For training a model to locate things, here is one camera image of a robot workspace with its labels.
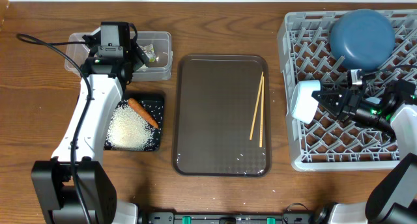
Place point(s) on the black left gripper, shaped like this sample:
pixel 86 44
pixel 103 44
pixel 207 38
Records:
pixel 139 53

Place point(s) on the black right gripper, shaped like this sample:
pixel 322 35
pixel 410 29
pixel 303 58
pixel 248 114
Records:
pixel 346 103

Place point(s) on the green snack wrapper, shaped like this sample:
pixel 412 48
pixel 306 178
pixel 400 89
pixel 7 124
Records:
pixel 149 52

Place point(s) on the light blue bowl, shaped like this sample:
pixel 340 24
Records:
pixel 303 106

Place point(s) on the orange carrot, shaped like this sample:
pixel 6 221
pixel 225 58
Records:
pixel 140 110

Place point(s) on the dark blue plate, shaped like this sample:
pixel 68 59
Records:
pixel 364 39

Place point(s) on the wooden chopstick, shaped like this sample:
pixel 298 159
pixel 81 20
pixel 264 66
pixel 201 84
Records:
pixel 259 92
pixel 262 98

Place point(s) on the light blue cup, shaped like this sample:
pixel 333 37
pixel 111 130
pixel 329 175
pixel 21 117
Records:
pixel 373 100

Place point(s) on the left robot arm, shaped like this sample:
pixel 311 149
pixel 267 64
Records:
pixel 72 186

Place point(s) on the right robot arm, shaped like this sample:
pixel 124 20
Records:
pixel 394 199

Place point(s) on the grey dishwasher rack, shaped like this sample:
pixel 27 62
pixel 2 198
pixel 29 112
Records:
pixel 326 144

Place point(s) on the clear plastic bin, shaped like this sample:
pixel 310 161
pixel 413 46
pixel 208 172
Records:
pixel 159 70

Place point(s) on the black tray bin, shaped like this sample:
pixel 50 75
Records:
pixel 93 135

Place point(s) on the pile of white rice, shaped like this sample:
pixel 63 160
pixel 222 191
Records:
pixel 129 131

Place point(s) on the brown serving tray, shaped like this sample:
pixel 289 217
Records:
pixel 215 102

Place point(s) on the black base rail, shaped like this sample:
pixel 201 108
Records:
pixel 171 218

